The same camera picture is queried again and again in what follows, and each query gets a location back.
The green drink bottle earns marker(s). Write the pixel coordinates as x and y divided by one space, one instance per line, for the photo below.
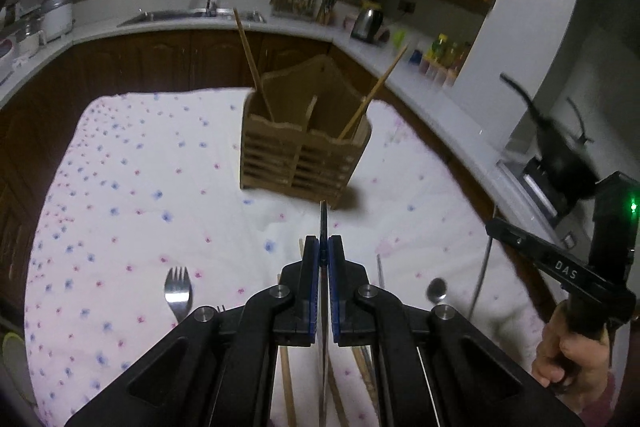
440 46

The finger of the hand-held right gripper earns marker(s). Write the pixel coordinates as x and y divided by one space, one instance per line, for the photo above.
515 242

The person's right forearm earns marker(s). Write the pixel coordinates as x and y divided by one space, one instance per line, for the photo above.
607 407

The thin metal utensil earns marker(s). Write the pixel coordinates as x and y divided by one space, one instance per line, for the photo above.
323 217

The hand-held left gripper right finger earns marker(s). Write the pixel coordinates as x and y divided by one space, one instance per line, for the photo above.
334 297

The wooden chopstick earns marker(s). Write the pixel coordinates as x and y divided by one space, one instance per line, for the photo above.
367 377
247 52
337 402
380 84
287 387

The wooden utensil holder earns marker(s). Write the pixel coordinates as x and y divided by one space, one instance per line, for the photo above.
280 157

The dark wooden base cabinets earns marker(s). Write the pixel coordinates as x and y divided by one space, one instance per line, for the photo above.
150 62

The metal fork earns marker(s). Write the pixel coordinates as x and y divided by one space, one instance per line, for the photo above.
177 294

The steel kitchen sink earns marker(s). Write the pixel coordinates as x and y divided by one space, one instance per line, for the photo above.
165 14

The silver rice cooker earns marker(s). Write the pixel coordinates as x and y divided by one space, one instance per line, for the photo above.
57 14

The floral tablecloth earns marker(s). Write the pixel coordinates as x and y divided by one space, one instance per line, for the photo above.
150 207

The person's right hand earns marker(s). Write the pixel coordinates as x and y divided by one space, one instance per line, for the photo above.
580 359

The gas stove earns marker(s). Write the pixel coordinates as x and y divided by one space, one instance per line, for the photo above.
537 192

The white kitchen countertop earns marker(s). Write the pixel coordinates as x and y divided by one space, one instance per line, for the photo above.
450 107

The white and red rice cooker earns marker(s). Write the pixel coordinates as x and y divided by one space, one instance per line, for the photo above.
7 54

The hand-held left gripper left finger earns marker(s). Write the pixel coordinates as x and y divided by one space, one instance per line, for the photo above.
314 287

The green cup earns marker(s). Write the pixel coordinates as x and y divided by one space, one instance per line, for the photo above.
399 38

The metal utensil drying rack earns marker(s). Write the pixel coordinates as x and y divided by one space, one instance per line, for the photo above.
297 4

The small white cooker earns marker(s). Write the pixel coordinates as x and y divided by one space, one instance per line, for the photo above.
29 38

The metal spoon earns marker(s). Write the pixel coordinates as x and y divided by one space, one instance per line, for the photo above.
436 289

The steel electric kettle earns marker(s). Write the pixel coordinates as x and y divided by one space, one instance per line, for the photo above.
366 24

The metal chopstick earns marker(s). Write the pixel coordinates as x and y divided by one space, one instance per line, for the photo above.
481 279
380 272

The knife block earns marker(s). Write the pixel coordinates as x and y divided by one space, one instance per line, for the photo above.
326 9

